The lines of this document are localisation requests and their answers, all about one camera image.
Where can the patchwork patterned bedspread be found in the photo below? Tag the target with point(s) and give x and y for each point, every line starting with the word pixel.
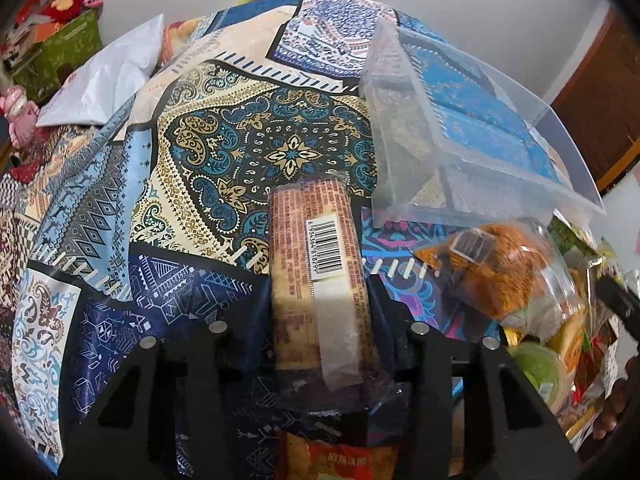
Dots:
pixel 158 222

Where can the red flower plush toy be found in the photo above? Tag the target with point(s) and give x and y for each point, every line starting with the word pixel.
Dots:
pixel 60 11

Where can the brown wooden door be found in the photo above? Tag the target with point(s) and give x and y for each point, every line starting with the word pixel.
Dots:
pixel 599 106

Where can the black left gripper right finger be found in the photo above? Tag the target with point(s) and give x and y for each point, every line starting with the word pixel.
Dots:
pixel 509 432

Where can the red orange snack bag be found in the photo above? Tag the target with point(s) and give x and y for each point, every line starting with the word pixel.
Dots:
pixel 299 458

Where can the pink plush toy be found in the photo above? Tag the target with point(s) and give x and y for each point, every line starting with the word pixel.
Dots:
pixel 21 113

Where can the green pea snack bag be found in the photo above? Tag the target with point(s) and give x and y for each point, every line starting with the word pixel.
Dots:
pixel 572 243

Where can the beige red biscuit pack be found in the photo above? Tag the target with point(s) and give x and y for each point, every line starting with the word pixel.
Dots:
pixel 319 297

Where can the clear bag orange pastry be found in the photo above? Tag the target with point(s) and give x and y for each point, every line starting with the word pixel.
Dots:
pixel 510 271

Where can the green storage box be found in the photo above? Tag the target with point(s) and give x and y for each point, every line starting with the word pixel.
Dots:
pixel 45 67

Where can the white plastic bag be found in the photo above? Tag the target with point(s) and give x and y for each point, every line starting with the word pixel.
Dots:
pixel 91 95

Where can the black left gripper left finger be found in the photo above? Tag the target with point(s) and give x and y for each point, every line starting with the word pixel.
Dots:
pixel 199 377

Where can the clear plastic storage bin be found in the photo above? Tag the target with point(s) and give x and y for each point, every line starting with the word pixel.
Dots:
pixel 458 142

